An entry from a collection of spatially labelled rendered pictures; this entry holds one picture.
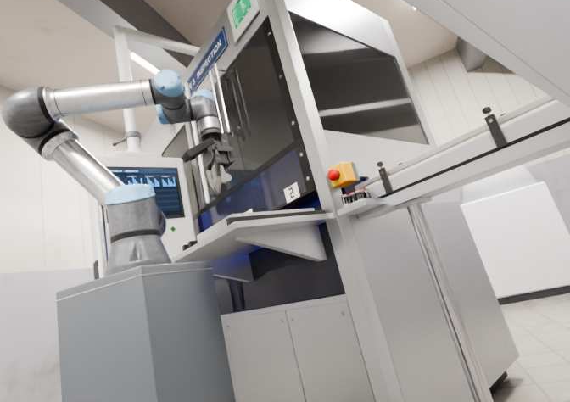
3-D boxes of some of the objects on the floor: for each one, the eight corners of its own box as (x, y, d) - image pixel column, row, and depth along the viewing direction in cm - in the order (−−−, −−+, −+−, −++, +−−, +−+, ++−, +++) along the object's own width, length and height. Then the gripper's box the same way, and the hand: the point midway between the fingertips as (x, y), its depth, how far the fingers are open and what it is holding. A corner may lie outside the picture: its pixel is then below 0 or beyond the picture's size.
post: (414, 488, 102) (265, -32, 158) (433, 494, 98) (271, -42, 153) (403, 502, 98) (253, -37, 153) (421, 509, 94) (260, -49, 149)
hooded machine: (569, 281, 347) (511, 152, 386) (602, 287, 285) (528, 133, 324) (480, 298, 373) (433, 175, 413) (493, 308, 311) (436, 163, 350)
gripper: (230, 129, 111) (243, 188, 106) (218, 141, 118) (229, 198, 112) (206, 125, 106) (219, 188, 100) (195, 139, 112) (206, 198, 107)
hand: (215, 190), depth 105 cm, fingers closed
